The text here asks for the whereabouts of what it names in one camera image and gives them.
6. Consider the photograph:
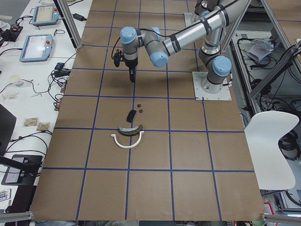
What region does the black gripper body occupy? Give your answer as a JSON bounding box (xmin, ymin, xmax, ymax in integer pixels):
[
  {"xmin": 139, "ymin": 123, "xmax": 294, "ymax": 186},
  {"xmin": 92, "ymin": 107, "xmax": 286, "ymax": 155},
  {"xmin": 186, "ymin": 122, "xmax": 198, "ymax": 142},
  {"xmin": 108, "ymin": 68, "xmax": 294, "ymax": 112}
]
[{"xmin": 112, "ymin": 49, "xmax": 138, "ymax": 78}]

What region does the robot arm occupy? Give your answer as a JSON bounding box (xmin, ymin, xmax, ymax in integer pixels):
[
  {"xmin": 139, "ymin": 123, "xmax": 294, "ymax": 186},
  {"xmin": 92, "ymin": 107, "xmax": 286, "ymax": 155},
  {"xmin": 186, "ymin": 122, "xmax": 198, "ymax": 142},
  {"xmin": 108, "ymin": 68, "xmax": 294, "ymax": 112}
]
[{"xmin": 111, "ymin": 0, "xmax": 250, "ymax": 94}]

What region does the black flat brake pad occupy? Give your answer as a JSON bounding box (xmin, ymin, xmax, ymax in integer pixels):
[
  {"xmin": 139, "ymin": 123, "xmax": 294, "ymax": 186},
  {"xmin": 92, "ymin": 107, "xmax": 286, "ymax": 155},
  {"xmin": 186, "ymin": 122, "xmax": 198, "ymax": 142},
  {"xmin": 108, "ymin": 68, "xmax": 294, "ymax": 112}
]
[{"xmin": 126, "ymin": 109, "xmax": 136, "ymax": 123}]

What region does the olive grey brake shoe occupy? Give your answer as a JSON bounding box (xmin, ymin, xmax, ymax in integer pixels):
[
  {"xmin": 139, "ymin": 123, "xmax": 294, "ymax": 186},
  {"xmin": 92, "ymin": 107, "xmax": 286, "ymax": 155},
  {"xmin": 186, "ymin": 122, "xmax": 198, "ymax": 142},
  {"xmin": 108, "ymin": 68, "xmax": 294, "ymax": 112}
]
[{"xmin": 118, "ymin": 124, "xmax": 143, "ymax": 137}]

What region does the black power adapter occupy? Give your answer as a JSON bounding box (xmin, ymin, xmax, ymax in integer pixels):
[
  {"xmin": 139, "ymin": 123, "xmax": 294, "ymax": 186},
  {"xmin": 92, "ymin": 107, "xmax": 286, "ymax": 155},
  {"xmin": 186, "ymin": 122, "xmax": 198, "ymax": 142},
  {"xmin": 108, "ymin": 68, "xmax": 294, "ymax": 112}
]
[{"xmin": 72, "ymin": 13, "xmax": 87, "ymax": 21}]

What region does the blue usb hub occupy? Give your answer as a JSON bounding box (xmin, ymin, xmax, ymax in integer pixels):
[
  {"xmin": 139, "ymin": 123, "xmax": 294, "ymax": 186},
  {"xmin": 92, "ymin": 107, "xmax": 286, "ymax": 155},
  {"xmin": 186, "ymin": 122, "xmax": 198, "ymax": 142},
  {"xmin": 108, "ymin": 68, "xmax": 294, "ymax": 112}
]
[{"xmin": 55, "ymin": 62, "xmax": 65, "ymax": 70}]

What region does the near blue teach pendant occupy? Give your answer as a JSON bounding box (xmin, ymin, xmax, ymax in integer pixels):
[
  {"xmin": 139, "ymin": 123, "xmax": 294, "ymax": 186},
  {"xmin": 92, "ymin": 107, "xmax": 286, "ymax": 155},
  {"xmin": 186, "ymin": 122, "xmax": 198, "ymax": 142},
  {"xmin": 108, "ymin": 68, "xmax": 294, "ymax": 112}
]
[{"xmin": 19, "ymin": 34, "xmax": 53, "ymax": 63}]

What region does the blue teach pendant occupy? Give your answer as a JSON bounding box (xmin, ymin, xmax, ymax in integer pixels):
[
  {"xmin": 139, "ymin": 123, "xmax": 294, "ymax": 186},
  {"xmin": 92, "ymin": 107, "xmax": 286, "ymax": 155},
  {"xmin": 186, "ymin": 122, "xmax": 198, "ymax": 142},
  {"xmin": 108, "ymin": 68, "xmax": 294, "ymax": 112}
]
[
  {"xmin": 32, "ymin": 5, "xmax": 59, "ymax": 26},
  {"xmin": 19, "ymin": 34, "xmax": 53, "ymax": 63}
]

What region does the far blue teach pendant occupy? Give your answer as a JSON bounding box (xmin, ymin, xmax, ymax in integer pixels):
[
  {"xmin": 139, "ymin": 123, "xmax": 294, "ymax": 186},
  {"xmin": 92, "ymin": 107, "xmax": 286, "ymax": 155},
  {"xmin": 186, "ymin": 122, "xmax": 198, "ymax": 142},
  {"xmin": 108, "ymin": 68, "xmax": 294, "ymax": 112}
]
[{"xmin": 32, "ymin": 5, "xmax": 59, "ymax": 26}]

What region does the white tape roll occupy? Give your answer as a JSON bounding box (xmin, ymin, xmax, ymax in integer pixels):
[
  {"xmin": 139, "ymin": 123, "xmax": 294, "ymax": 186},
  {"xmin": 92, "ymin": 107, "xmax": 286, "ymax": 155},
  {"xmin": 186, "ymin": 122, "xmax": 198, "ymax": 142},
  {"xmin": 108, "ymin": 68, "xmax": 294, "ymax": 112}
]
[{"xmin": 9, "ymin": 74, "xmax": 24, "ymax": 87}]

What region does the bag of small parts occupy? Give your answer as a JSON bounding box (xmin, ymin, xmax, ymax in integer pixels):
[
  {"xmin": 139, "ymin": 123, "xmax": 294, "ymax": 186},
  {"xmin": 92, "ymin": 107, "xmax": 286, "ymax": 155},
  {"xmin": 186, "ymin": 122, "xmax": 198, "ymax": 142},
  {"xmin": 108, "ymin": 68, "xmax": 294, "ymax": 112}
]
[{"xmin": 23, "ymin": 117, "xmax": 39, "ymax": 127}]

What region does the black device on table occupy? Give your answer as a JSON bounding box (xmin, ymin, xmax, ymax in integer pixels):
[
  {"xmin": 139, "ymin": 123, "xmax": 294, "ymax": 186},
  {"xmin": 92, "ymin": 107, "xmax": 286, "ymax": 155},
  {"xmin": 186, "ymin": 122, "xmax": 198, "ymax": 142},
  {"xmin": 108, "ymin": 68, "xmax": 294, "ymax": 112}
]
[{"xmin": 0, "ymin": 154, "xmax": 43, "ymax": 186}]

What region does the white plastic chair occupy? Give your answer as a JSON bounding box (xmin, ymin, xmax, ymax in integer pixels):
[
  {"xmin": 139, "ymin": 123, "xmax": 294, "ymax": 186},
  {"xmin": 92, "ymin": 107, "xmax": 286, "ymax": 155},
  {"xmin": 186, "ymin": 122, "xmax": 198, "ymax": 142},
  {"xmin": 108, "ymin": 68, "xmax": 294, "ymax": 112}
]
[{"xmin": 245, "ymin": 111, "xmax": 299, "ymax": 190}]

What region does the aluminium frame post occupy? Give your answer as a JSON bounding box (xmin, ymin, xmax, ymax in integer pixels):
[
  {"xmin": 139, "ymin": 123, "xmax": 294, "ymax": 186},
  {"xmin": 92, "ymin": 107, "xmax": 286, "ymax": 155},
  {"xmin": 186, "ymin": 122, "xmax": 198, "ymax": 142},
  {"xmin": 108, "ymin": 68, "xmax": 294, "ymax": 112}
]
[{"xmin": 54, "ymin": 0, "xmax": 82, "ymax": 49}]

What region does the white curved plastic bracket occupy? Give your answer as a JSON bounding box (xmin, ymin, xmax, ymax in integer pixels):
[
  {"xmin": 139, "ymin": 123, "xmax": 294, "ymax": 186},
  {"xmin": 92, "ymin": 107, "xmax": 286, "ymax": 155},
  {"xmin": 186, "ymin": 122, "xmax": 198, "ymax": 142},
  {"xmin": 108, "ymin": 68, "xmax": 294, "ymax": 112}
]
[{"xmin": 110, "ymin": 131, "xmax": 144, "ymax": 149}]

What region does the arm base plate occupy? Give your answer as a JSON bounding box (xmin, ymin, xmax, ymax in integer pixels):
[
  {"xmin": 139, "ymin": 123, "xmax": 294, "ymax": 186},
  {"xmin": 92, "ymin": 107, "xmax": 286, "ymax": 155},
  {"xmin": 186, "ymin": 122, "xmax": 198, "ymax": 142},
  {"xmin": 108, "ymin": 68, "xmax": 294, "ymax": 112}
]
[
  {"xmin": 192, "ymin": 72, "xmax": 232, "ymax": 101},
  {"xmin": 184, "ymin": 13, "xmax": 200, "ymax": 27}
]

